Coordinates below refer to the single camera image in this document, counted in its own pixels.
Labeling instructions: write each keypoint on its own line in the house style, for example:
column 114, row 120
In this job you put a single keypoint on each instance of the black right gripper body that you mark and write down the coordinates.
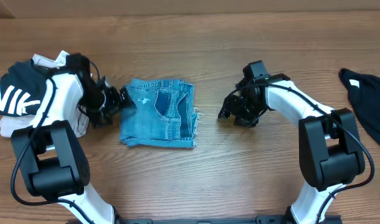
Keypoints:
column 238, row 109

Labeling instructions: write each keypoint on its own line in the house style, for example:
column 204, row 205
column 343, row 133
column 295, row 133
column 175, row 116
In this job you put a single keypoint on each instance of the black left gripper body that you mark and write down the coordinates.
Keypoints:
column 101, row 102

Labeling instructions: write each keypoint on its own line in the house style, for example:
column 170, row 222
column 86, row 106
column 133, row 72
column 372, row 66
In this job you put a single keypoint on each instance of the blue denim jeans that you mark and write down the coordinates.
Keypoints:
column 163, row 114

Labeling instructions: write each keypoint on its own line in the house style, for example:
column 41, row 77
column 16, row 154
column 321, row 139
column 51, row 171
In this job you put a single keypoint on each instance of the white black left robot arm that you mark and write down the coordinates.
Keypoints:
column 51, row 165

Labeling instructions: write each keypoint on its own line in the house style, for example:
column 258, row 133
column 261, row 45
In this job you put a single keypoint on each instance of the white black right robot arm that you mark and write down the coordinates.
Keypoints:
column 330, row 153

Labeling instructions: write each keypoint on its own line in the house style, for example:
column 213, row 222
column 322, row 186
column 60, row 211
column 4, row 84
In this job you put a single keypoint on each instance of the black shirt white letters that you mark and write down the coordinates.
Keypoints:
column 22, row 89

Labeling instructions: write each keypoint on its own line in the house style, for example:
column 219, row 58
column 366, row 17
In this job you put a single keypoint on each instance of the folded beige garment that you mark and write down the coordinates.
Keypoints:
column 78, row 121

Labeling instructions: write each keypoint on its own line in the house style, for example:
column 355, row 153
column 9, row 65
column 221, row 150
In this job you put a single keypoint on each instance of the black garment right side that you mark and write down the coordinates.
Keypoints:
column 364, row 96

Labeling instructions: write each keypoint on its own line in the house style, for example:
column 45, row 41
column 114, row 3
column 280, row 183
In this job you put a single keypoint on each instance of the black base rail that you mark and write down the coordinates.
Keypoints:
column 208, row 221

